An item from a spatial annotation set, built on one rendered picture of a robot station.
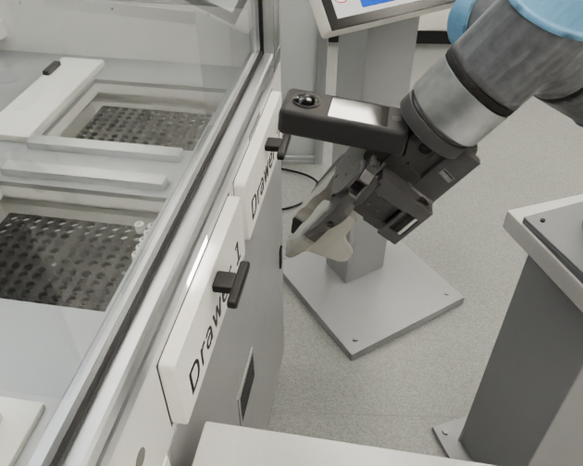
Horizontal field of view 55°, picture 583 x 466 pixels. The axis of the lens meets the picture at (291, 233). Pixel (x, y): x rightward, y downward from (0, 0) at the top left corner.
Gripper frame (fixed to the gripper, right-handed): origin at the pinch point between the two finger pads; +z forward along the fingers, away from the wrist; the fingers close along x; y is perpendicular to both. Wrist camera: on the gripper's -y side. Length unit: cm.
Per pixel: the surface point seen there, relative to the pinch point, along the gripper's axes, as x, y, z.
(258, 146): 27.1, -3.9, 11.0
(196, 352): -8.5, -0.9, 15.2
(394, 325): 72, 72, 67
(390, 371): 57, 74, 70
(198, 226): 1.3, -8.0, 7.6
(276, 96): 43.6, -4.1, 11.2
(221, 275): 0.5, -2.2, 11.9
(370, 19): 73, 6, 0
